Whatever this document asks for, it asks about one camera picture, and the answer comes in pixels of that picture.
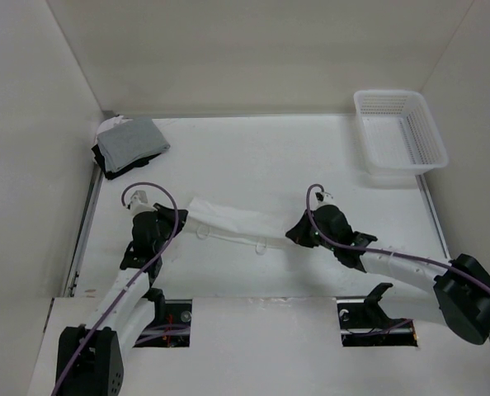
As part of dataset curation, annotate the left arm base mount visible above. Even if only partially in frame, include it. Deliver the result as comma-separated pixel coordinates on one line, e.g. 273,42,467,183
134,289,193,348

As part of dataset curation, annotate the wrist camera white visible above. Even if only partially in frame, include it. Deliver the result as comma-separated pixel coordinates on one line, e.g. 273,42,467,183
127,190,154,216
315,191,336,205

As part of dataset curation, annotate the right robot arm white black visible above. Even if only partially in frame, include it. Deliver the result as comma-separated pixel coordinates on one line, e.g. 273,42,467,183
285,204,490,345

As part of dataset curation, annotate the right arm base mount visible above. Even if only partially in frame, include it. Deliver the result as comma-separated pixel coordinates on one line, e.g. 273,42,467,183
337,283,418,347

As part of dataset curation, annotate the metal table edge rail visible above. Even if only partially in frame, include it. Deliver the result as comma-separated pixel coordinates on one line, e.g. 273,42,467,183
60,156,103,297

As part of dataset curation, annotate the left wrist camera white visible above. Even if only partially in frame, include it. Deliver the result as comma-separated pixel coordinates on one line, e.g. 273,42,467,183
127,190,154,216

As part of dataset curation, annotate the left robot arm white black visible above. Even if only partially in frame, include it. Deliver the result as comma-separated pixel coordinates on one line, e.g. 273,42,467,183
52,204,189,395

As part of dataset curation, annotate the folded grey tank top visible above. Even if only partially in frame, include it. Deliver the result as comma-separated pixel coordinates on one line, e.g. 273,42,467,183
96,118,170,172

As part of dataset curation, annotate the white tank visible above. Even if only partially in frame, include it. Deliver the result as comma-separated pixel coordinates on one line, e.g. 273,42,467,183
186,197,294,255
96,115,131,135

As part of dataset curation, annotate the folded black tank top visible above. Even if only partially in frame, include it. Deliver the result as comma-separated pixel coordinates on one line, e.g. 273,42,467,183
92,144,160,181

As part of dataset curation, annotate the white plastic mesh basket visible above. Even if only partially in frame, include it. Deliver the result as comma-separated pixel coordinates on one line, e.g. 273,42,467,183
353,89,449,177

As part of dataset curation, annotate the folded white tank top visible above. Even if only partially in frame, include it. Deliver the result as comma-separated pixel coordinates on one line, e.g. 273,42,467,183
96,115,131,135

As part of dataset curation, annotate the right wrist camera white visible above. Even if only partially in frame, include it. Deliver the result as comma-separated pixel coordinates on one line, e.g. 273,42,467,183
315,191,336,205

